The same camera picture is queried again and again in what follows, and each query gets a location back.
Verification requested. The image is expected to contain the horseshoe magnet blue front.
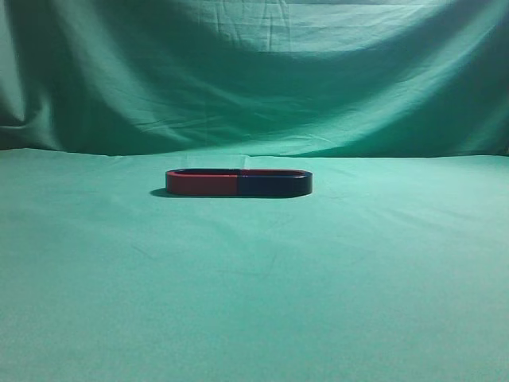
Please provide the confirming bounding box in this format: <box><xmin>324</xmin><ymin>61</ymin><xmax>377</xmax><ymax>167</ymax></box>
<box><xmin>237</xmin><ymin>169</ymin><xmax>313</xmax><ymax>197</ymax></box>

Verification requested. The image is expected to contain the left horseshoe magnet red front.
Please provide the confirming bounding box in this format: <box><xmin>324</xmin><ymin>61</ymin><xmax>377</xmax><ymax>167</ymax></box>
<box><xmin>165</xmin><ymin>168</ymin><xmax>240</xmax><ymax>196</ymax></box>

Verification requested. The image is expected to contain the green cloth backdrop and cover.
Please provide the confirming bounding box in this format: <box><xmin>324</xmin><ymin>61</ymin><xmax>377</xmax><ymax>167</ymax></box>
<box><xmin>1</xmin><ymin>1</ymin><xmax>508</xmax><ymax>381</ymax></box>

